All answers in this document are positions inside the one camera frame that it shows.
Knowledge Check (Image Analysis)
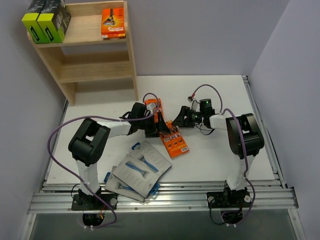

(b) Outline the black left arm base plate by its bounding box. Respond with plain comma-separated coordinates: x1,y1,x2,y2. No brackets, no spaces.
71,193,118,211

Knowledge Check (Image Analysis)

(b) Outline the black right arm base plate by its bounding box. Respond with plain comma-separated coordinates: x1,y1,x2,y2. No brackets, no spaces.
206,190,252,209

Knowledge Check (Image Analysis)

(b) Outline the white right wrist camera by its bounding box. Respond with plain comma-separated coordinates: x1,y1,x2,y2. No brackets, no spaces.
187,94,199,110

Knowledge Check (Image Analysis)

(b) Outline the grey blue razor pack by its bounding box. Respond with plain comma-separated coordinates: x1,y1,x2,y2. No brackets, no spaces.
129,140,172,177
104,166,145,203
113,154,159,198

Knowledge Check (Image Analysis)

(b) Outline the aluminium rail frame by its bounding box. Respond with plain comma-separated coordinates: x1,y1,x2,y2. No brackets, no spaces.
22,75,306,240

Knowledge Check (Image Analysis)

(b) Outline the wooden three-tier shelf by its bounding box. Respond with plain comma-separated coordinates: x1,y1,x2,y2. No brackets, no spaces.
27,0,139,106

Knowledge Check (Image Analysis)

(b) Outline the grey blue razor pack lower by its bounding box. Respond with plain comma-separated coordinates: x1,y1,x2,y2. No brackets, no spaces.
104,166,145,203

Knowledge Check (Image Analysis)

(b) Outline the black green razor box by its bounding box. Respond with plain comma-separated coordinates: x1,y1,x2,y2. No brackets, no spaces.
21,0,49,44
37,0,72,43

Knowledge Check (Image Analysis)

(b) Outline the grey blue razor pack middle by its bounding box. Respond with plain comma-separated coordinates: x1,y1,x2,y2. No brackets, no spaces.
113,154,159,198

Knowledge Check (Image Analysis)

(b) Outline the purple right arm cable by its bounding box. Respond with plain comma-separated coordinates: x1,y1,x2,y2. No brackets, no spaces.
188,84,256,226

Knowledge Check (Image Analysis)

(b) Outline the orange razor box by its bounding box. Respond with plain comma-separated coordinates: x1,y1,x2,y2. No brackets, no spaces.
159,120,190,159
101,7,126,39
143,98,166,126

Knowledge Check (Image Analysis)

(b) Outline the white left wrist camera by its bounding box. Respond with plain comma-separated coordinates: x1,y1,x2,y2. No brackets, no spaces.
146,102,158,113

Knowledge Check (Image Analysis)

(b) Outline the grey blue razor pack upper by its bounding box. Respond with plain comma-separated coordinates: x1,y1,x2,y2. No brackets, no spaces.
129,140,172,177

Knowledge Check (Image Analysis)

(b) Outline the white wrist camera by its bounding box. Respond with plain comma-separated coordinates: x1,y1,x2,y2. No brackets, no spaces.
146,102,158,113
187,94,199,110

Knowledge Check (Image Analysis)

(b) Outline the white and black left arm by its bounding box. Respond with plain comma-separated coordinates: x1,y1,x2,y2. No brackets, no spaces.
68,102,170,210

